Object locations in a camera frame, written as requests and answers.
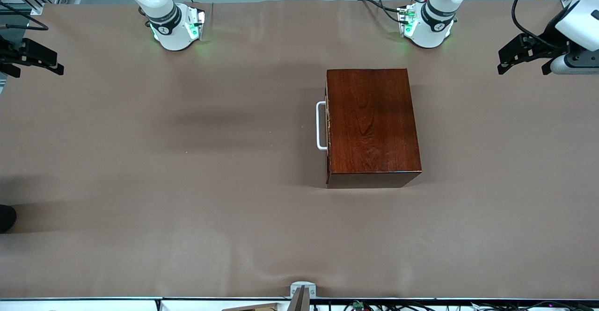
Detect dark wooden drawer cabinet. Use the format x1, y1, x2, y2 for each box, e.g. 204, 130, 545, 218
326, 68, 423, 189

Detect black left base cables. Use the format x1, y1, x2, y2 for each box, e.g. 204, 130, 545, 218
358, 0, 409, 25

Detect black rounded object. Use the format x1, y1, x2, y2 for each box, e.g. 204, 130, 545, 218
0, 204, 17, 233

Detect brown table cover cloth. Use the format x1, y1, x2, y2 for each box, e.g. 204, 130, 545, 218
0, 0, 599, 300

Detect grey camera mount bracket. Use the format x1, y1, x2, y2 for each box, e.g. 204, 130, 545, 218
290, 281, 317, 311

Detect white metal drawer handle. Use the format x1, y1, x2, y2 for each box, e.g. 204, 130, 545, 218
316, 101, 328, 151

